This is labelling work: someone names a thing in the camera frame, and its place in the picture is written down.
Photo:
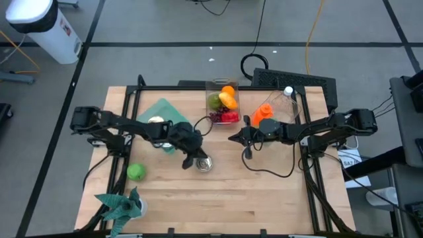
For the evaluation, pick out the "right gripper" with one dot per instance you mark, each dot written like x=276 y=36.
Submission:
x=251 y=135

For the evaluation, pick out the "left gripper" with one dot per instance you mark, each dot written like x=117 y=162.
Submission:
x=183 y=139

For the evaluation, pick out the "blue label salmon can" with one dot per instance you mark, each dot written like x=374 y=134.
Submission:
x=205 y=165

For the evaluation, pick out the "red bell pepper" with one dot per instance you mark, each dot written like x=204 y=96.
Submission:
x=230 y=117

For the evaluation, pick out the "red grapes bunch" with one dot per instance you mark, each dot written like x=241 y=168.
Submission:
x=215 y=117

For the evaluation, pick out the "orange plastic bottle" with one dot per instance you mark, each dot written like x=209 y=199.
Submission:
x=262 y=114

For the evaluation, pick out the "dark green pear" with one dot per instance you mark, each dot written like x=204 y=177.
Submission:
x=213 y=102

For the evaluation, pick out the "orange fruit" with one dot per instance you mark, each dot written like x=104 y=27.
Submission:
x=228 y=90

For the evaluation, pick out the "clear water bottle white cap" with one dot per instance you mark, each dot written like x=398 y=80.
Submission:
x=288 y=91

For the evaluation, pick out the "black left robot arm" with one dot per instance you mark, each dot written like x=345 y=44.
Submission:
x=115 y=122

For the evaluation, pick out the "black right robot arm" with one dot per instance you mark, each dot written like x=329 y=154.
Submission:
x=314 y=127

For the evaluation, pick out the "teal cutting mat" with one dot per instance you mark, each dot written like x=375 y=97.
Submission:
x=165 y=109

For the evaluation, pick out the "bright green apple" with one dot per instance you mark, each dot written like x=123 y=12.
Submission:
x=136 y=172

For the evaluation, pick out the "white plant pot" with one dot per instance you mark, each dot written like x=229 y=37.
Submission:
x=143 y=206

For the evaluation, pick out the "black perforated case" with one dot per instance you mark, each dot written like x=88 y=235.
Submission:
x=297 y=79

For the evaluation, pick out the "black table clamp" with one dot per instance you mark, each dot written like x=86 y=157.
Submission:
x=263 y=232
x=170 y=231

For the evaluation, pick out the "teal folded cloth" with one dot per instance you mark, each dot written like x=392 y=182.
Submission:
x=120 y=206

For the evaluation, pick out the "white printed sign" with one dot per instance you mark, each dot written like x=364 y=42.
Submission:
x=350 y=162

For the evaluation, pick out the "black beam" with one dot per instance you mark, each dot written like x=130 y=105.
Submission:
x=373 y=163

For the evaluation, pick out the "clear plastic container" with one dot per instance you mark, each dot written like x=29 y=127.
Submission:
x=380 y=198

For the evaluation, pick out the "grey equipment cart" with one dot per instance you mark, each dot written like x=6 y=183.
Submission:
x=404 y=132

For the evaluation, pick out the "dark grey cabinet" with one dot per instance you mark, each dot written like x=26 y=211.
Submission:
x=409 y=185

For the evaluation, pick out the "white trash bin black bag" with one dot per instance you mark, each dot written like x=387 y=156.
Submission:
x=49 y=36

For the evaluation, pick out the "grey floor stand base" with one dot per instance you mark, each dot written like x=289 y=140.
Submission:
x=16 y=78

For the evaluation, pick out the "black object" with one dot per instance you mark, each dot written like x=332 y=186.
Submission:
x=5 y=114

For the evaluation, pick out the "black aluminium table frame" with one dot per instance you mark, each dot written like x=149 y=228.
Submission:
x=248 y=88

